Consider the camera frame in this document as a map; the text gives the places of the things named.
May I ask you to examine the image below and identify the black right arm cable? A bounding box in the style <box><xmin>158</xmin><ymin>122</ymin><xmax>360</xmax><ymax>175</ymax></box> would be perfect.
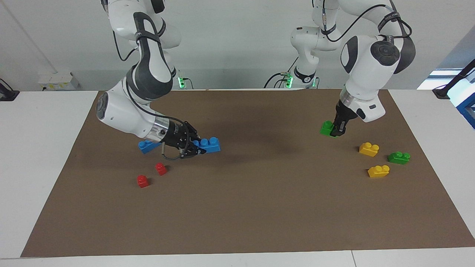
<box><xmin>111</xmin><ymin>30</ymin><xmax>188</xmax><ymax>125</ymax></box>

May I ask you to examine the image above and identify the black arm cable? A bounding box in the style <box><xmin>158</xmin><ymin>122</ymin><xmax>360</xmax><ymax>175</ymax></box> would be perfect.
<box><xmin>322</xmin><ymin>0</ymin><xmax>413</xmax><ymax>43</ymax></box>
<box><xmin>111</xmin><ymin>30</ymin><xmax>188</xmax><ymax>125</ymax></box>

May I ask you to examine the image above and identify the black table clamp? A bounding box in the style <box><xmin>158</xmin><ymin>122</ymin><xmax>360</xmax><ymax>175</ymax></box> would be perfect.
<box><xmin>0</xmin><ymin>79</ymin><xmax>20</xmax><ymax>101</ymax></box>

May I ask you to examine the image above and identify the blue metal frame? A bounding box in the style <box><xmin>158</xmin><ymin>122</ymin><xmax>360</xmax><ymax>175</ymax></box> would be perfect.
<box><xmin>456</xmin><ymin>76</ymin><xmax>475</xmax><ymax>129</ymax></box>

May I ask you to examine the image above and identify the yellow two-stud toy block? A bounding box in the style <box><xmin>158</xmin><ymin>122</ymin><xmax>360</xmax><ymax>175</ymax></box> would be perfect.
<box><xmin>368</xmin><ymin>165</ymin><xmax>390</xmax><ymax>178</ymax></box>
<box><xmin>359</xmin><ymin>142</ymin><xmax>380</xmax><ymax>157</ymax></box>

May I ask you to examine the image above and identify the blue three-stud toy block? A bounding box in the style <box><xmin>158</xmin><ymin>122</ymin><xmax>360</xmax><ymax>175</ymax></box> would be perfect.
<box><xmin>192</xmin><ymin>137</ymin><xmax>221</xmax><ymax>154</ymax></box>
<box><xmin>138</xmin><ymin>140</ymin><xmax>163</xmax><ymax>154</ymax></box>

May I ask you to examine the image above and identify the black left base cable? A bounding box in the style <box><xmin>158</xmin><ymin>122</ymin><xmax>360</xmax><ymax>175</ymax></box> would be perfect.
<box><xmin>264</xmin><ymin>56</ymin><xmax>299</xmax><ymax>89</ymax></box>

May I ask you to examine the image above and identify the green two-stud toy block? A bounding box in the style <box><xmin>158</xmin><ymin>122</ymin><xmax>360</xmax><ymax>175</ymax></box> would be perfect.
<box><xmin>320</xmin><ymin>121</ymin><xmax>340</xmax><ymax>138</ymax></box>
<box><xmin>388</xmin><ymin>151</ymin><xmax>411</xmax><ymax>165</ymax></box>

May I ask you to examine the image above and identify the brown table mat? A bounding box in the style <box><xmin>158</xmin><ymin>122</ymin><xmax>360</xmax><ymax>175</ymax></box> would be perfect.
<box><xmin>20</xmin><ymin>89</ymin><xmax>475</xmax><ymax>257</ymax></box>

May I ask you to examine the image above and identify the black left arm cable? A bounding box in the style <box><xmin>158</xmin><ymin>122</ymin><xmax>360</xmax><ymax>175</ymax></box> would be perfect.
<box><xmin>322</xmin><ymin>0</ymin><xmax>413</xmax><ymax>43</ymax></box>

